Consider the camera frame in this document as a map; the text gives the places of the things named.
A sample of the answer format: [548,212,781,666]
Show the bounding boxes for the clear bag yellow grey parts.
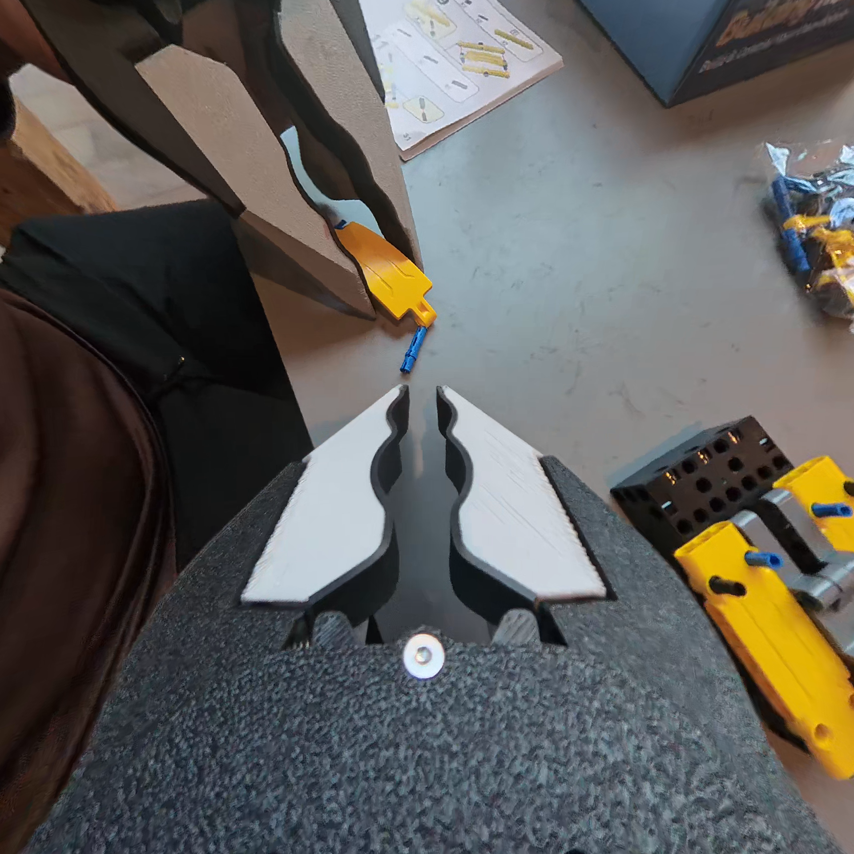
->
[762,140,854,328]

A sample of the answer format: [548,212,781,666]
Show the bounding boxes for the person's brown shirt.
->
[0,287,174,822]

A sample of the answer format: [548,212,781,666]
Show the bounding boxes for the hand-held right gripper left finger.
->
[240,386,409,624]

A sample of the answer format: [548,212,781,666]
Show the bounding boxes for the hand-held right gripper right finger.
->
[435,386,608,624]

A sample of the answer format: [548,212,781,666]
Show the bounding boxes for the yellow black brick assembly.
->
[610,415,854,781]

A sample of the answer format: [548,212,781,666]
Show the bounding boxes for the person's black trouser legs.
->
[0,200,313,568]

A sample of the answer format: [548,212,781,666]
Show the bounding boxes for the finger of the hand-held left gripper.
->
[135,45,376,321]
[280,0,423,268]

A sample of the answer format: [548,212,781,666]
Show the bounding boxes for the yellow curved arc beam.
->
[334,220,438,328]

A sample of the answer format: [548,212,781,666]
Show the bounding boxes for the grey desk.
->
[250,0,854,854]

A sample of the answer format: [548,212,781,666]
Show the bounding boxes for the blue cardboard kit box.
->
[577,0,854,109]

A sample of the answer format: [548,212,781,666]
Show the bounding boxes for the instruction booklet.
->
[360,0,563,162]

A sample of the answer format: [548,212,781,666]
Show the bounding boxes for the wooden pillar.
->
[0,100,117,248]

